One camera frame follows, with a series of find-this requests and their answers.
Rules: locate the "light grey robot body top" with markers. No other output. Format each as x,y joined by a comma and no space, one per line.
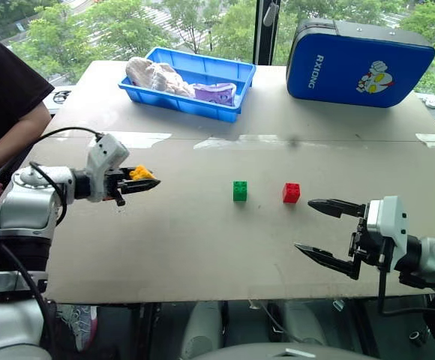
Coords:
277,352

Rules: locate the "person in black shirt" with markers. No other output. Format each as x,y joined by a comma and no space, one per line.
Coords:
0,93

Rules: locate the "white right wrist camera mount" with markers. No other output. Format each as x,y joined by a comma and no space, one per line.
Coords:
388,217

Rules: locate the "person's bare forearm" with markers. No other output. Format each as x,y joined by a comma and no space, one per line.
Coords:
18,135

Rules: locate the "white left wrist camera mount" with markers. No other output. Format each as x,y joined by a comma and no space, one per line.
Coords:
105,153

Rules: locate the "blue RXIONG cartoon case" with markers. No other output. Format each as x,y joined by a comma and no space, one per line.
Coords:
352,63

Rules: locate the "black eyeglasses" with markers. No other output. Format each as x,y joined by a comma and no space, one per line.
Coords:
60,96

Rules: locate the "green toy brick cube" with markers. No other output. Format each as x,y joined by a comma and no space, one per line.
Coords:
240,192

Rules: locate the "grey rounded robot leg shape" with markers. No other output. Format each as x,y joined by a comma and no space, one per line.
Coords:
202,330
302,322

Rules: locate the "black window frame post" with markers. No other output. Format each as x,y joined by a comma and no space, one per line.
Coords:
264,41

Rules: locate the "white crumpled cloth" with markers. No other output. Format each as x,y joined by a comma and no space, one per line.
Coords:
157,77

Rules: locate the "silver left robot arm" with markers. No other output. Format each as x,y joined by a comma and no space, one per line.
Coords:
18,210

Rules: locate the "blue plastic bin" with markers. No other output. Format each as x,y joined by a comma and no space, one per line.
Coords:
221,103

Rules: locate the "black round knob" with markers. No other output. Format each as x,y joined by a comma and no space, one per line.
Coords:
418,337

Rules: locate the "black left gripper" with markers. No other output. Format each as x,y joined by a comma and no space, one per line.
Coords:
113,185

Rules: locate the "yellow toy brick cube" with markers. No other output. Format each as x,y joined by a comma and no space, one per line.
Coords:
141,173

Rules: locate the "grey pink sneaker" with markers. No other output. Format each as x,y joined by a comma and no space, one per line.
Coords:
80,324

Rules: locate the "purple patterned cloth item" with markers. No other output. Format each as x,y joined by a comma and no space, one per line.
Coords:
217,94

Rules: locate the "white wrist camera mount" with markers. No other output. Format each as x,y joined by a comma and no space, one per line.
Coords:
388,217
105,153

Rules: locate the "red toy brick cube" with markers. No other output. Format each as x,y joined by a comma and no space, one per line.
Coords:
291,194

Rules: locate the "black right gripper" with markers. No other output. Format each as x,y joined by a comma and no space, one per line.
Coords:
369,247

